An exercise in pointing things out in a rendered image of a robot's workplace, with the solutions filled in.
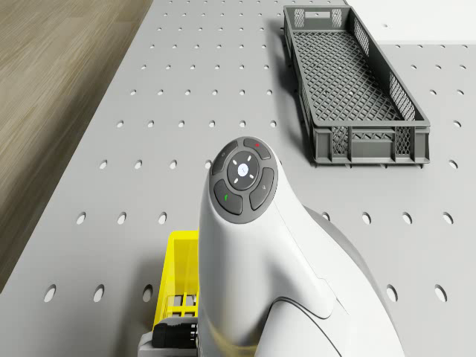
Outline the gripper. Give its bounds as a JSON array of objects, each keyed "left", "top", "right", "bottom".
[{"left": 138, "top": 321, "right": 202, "bottom": 357}]

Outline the yellow basket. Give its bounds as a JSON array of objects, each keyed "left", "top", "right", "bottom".
[{"left": 152, "top": 230, "right": 201, "bottom": 332}]

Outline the dark grey basket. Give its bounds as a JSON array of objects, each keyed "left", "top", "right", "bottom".
[{"left": 283, "top": 4, "right": 431, "bottom": 167}]

